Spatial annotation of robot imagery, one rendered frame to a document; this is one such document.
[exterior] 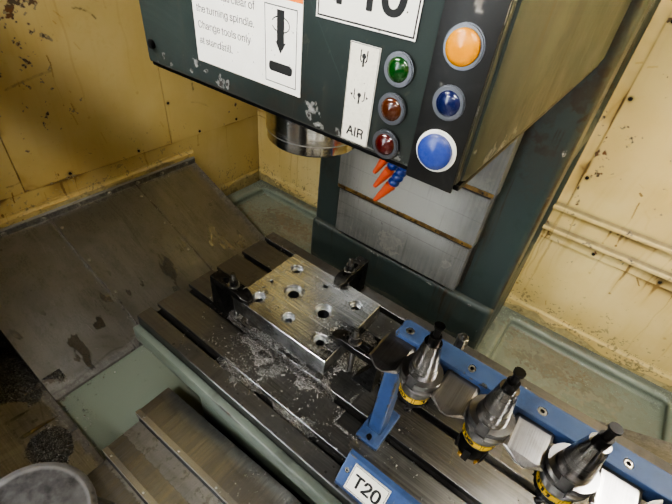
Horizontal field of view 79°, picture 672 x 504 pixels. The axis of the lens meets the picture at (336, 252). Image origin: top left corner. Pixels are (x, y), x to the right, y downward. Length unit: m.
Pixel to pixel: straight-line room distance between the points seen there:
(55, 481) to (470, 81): 0.48
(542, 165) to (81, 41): 1.36
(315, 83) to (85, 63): 1.25
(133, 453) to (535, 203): 1.13
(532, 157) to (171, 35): 0.80
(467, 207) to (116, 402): 1.11
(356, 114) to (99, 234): 1.36
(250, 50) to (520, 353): 1.42
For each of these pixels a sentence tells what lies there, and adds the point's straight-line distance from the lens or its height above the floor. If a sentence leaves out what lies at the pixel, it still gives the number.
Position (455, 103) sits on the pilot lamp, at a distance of 0.34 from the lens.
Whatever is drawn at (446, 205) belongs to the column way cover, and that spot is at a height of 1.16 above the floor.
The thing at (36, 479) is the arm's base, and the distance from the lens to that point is 0.48.
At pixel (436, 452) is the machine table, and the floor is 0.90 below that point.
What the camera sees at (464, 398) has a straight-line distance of 0.66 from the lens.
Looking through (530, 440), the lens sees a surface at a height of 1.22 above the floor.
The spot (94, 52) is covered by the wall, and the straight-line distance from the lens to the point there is 1.61.
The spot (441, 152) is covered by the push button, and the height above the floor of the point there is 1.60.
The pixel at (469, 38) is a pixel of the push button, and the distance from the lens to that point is 0.33.
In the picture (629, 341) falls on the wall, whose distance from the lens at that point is 1.72.
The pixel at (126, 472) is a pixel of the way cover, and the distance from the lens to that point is 1.16.
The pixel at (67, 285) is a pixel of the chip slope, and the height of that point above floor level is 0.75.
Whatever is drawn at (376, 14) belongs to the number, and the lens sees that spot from 0.37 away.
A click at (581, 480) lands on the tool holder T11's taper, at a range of 0.65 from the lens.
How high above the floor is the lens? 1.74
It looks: 40 degrees down
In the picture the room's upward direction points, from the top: 7 degrees clockwise
